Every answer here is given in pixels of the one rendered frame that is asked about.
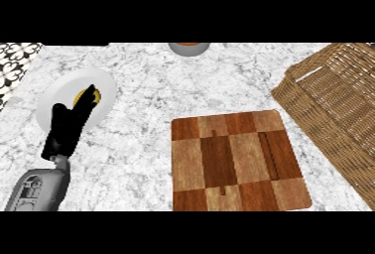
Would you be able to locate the brown wicker basket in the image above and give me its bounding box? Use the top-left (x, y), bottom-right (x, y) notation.
top-left (270, 42), bottom-right (375, 211)

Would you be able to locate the yellow fruit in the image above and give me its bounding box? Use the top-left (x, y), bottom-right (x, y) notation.
top-left (72, 88), bottom-right (102, 107)

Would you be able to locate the checkered wooden cutting board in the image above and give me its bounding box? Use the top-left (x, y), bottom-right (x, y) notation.
top-left (169, 109), bottom-right (313, 212)

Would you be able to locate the white round plate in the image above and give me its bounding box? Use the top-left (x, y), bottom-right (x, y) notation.
top-left (35, 67), bottom-right (118, 132)

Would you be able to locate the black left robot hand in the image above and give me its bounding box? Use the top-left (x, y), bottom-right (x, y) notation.
top-left (40, 83), bottom-right (97, 162)

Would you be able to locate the grey round pot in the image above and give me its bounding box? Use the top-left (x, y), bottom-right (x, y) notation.
top-left (167, 42), bottom-right (212, 58)

